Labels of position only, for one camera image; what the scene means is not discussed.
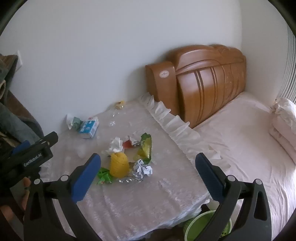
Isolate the red wrapper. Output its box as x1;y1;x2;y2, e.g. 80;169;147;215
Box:
122;137;139;149

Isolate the silver foil blister pack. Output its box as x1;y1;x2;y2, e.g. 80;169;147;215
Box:
119;159;153;183

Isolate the clear plastic film piece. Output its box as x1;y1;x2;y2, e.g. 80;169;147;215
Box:
108;111;119;127

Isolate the green yellow snack bag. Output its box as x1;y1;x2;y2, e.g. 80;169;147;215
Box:
136;133;152;163

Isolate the light teal fleece robe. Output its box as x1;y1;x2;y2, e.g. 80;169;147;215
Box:
0;102;44;149

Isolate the yellow ribbed wrapper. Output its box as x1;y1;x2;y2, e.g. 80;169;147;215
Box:
109;152;130;178

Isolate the pink bed sheet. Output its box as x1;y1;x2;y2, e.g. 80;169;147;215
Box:
192;91;296;241

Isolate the person's left hand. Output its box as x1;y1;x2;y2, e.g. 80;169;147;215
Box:
0;176;32;232

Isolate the white lace tablecloth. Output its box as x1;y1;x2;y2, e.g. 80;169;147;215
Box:
42;93;232;241

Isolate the brown cloth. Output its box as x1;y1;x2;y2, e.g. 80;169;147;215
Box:
7;90;35;121

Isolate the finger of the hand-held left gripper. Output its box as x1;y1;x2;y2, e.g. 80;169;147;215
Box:
32;131;59;149
0;140;31;160

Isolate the blue white milk carton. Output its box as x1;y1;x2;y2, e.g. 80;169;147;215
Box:
78;116;100;139

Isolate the crumpled white tissue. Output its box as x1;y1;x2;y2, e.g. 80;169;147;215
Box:
102;137;125;156

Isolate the green wrapper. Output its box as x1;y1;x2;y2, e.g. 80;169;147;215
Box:
97;167;114;185

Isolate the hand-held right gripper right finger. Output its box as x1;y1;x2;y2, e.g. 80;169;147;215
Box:
195;152;273;241

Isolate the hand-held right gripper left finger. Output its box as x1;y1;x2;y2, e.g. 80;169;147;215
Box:
23;153;102;241

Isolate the crumpled white green plastic bag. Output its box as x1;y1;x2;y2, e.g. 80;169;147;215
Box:
66;113;81;130

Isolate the folded white quilt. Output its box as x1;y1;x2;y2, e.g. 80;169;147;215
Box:
268;97;296;163

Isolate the green plastic bin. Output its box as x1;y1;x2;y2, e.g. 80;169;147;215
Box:
183;210;232;241

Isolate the white ribbed panel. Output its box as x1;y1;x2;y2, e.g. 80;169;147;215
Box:
276;23;296;107

